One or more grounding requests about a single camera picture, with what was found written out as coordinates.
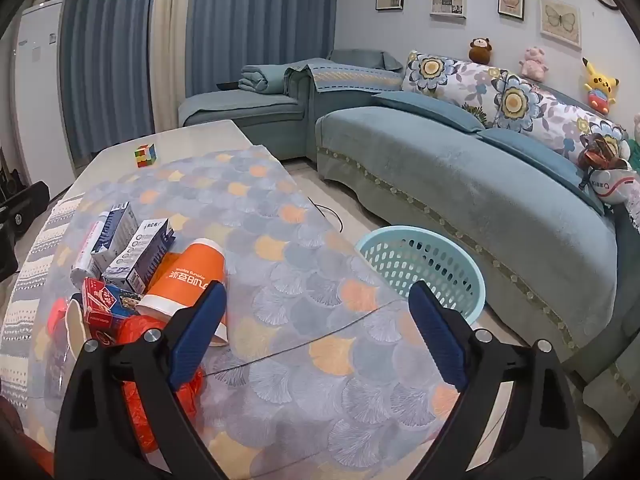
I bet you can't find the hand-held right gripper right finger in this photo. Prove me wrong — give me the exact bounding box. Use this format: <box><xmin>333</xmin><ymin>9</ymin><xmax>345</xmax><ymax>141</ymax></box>
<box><xmin>400</xmin><ymin>281</ymin><xmax>585</xmax><ymax>480</ymax></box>

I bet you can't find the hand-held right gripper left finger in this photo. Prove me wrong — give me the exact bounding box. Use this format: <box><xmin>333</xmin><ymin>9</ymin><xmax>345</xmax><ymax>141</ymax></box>
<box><xmin>54</xmin><ymin>281</ymin><xmax>236</xmax><ymax>480</ymax></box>

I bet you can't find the orange paper cup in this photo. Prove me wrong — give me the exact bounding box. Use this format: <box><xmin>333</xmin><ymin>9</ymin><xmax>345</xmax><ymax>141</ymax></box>
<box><xmin>136</xmin><ymin>239</ymin><xmax>230</xmax><ymax>347</ymax></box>

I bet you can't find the orange plastic wrapper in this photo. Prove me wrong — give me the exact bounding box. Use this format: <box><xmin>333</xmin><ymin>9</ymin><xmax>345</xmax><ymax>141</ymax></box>
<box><xmin>117</xmin><ymin>312</ymin><xmax>206</xmax><ymax>456</ymax></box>

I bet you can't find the light blue plastic basket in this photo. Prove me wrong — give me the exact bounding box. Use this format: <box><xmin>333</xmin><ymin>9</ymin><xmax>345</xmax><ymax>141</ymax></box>
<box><xmin>354</xmin><ymin>226</ymin><xmax>486</xmax><ymax>333</ymax></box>

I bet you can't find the blue white dotted box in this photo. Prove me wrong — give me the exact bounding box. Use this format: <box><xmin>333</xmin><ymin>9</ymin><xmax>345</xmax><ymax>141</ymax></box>
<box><xmin>102</xmin><ymin>218</ymin><xmax>176</xmax><ymax>293</ymax></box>

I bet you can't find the red card box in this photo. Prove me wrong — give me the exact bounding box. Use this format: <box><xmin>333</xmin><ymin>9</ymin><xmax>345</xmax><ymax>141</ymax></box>
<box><xmin>82</xmin><ymin>277</ymin><xmax>143</xmax><ymax>331</ymax></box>

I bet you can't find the blue white carton box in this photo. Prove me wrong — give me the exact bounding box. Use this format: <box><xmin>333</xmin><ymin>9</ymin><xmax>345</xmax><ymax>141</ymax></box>
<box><xmin>90</xmin><ymin>202</ymin><xmax>140</xmax><ymax>273</ymax></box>

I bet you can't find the white tube with red print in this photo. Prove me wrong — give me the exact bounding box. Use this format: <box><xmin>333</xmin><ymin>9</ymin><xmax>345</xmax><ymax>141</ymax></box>
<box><xmin>70</xmin><ymin>210</ymin><xmax>108</xmax><ymax>286</ymax></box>

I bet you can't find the fan-patterned grey mat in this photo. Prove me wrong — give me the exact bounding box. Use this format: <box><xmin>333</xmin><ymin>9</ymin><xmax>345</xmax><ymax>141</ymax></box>
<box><xmin>27</xmin><ymin>145</ymin><xmax>466</xmax><ymax>480</ymax></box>

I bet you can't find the blue corner sofa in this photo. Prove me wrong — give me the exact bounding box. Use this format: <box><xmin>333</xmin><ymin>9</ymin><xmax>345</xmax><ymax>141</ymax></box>
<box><xmin>178</xmin><ymin>49</ymin><xmax>640</xmax><ymax>411</ymax></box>

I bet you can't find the striped grey white cloth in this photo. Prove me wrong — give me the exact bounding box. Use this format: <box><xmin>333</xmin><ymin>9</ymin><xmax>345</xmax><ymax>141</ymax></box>
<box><xmin>0</xmin><ymin>197</ymin><xmax>83</xmax><ymax>396</ymax></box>

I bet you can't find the plain blue cushion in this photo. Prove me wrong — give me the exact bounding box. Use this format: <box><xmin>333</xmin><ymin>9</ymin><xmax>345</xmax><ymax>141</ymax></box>
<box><xmin>372</xmin><ymin>91</ymin><xmax>486</xmax><ymax>133</ymax></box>
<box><xmin>477</xmin><ymin>127</ymin><xmax>606</xmax><ymax>216</ymax></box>

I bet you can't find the white plastic bag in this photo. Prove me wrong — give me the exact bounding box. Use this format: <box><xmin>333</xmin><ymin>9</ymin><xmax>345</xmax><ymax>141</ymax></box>
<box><xmin>592</xmin><ymin>167</ymin><xmax>638</xmax><ymax>206</ymax></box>

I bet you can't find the floral cushion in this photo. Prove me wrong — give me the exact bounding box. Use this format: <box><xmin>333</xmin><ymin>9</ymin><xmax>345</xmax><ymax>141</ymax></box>
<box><xmin>402</xmin><ymin>50</ymin><xmax>506</xmax><ymax>116</ymax></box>
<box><xmin>492</xmin><ymin>72</ymin><xmax>631</xmax><ymax>166</ymax></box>

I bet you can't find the folded blue blanket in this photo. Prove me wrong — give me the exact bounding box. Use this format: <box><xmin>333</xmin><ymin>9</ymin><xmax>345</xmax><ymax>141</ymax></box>
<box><xmin>238</xmin><ymin>62</ymin><xmax>291</xmax><ymax>96</ymax></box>

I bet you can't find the blue sofa cover yellow trim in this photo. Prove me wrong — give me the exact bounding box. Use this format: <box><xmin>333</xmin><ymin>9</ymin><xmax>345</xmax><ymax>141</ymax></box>
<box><xmin>285</xmin><ymin>59</ymin><xmax>403</xmax><ymax>96</ymax></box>

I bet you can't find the cream sheer curtain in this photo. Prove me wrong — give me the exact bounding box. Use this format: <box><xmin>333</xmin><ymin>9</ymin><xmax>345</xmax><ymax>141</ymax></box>
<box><xmin>149</xmin><ymin>0</ymin><xmax>201</xmax><ymax>133</ymax></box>

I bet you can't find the brown monkey plush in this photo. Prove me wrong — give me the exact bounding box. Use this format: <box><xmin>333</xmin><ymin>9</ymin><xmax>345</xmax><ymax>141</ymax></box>
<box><xmin>468</xmin><ymin>37</ymin><xmax>494</xmax><ymax>65</ymax></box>

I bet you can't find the pink pig plush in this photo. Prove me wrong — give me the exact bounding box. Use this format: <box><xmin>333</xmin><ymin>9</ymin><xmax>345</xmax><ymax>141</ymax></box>
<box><xmin>520</xmin><ymin>46</ymin><xmax>547</xmax><ymax>80</ymax></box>

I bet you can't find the blue curtain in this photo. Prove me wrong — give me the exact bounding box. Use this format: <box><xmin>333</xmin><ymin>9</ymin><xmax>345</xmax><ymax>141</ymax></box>
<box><xmin>185</xmin><ymin>0</ymin><xmax>338</xmax><ymax>98</ymax></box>
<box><xmin>60</xmin><ymin>0</ymin><xmax>161</xmax><ymax>161</ymax></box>

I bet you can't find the yellow mouse plush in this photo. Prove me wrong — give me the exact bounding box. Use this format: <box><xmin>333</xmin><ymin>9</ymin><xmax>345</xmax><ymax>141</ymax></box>
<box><xmin>582</xmin><ymin>57</ymin><xmax>620</xmax><ymax>111</ymax></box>

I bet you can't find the light framed butterfly picture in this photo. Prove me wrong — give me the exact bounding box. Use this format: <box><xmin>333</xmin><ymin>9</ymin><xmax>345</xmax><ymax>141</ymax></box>
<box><xmin>539</xmin><ymin>0</ymin><xmax>582</xmax><ymax>51</ymax></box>

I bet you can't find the white framed collage picture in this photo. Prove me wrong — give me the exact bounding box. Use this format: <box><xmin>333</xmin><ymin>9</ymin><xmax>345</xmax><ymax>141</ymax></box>
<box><xmin>430</xmin><ymin>0</ymin><xmax>467</xmax><ymax>20</ymax></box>

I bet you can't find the dark framed butterfly picture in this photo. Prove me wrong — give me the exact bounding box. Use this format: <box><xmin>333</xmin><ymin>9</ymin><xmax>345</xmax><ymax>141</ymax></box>
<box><xmin>497</xmin><ymin>0</ymin><xmax>526</xmax><ymax>22</ymax></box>

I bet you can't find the thin black wire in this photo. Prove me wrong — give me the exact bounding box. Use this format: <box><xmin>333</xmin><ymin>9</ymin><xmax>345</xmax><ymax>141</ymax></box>
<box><xmin>205</xmin><ymin>300</ymin><xmax>401</xmax><ymax>376</ymax></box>

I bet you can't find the black floor cable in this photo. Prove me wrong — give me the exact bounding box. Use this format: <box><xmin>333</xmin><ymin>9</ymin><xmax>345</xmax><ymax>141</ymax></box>
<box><xmin>307</xmin><ymin>197</ymin><xmax>343</xmax><ymax>233</ymax></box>

